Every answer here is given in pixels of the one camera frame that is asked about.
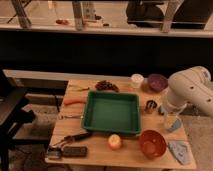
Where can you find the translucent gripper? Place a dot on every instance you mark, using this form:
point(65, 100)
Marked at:
point(169, 119)

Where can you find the green plastic tray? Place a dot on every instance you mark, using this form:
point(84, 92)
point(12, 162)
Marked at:
point(112, 112)

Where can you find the dark red grape bunch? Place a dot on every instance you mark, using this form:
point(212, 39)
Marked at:
point(106, 85)

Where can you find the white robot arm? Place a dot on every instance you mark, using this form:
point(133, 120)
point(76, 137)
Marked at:
point(190, 85)

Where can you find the blue cylindrical cup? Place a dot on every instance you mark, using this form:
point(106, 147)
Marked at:
point(176, 125)

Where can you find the small metal cup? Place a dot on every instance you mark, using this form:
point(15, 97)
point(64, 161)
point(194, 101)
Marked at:
point(151, 105)

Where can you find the blue cloth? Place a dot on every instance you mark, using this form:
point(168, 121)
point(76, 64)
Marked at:
point(179, 151)

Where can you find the red-orange bowl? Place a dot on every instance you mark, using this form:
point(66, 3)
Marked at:
point(152, 144)

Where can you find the purple bowl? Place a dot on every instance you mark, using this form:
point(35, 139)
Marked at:
point(157, 82)

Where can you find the white plastic cup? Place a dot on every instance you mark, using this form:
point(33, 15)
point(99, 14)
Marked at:
point(136, 80)

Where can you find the yellow apple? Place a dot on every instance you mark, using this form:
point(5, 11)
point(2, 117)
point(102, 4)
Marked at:
point(114, 142)

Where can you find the green chili pepper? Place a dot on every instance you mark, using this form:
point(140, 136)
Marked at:
point(77, 88)

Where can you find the orange carrot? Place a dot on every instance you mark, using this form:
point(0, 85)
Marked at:
point(73, 101)

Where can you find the metal spoon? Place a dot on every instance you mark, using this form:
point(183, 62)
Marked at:
point(61, 117)

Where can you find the small metal grater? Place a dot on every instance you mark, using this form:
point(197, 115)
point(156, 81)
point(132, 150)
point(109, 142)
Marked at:
point(54, 153)

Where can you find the black chair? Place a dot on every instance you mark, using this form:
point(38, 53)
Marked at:
point(12, 117)

